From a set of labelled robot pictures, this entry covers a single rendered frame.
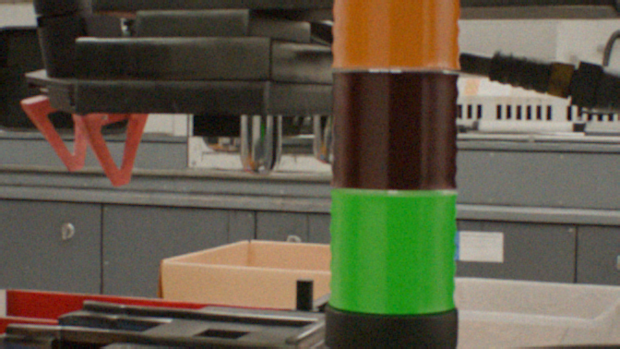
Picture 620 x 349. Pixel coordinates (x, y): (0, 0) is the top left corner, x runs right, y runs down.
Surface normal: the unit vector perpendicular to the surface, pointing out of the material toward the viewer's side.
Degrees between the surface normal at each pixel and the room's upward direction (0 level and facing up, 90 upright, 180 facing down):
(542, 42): 90
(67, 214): 90
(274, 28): 90
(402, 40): 76
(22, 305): 90
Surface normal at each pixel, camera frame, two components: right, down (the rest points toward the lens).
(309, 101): 0.95, 0.03
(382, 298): -0.23, 0.29
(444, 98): 0.70, 0.29
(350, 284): -0.67, -0.22
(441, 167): 0.61, -0.20
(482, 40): -0.36, 0.05
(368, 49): -0.47, 0.28
